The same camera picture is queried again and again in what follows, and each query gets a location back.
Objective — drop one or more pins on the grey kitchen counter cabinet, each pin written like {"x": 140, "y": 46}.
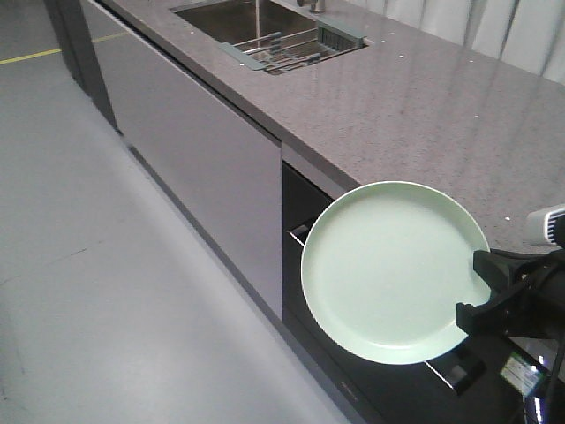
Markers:
{"x": 214, "y": 133}

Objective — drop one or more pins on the black built-in dishwasher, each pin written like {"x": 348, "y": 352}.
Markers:
{"x": 488, "y": 378}

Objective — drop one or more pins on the grey dish drying rack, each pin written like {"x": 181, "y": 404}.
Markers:
{"x": 277, "y": 53}

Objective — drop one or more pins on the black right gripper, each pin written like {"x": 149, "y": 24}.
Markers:
{"x": 526, "y": 295}

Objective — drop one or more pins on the light green round plate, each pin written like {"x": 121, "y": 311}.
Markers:
{"x": 384, "y": 266}

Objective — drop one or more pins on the steel kitchen faucet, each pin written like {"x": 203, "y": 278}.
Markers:
{"x": 316, "y": 6}

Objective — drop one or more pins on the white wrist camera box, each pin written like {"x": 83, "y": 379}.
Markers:
{"x": 539, "y": 229}

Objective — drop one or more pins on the white pleated curtain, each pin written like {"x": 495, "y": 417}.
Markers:
{"x": 527, "y": 34}

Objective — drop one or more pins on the stainless steel sink basin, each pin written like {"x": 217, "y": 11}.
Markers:
{"x": 238, "y": 21}

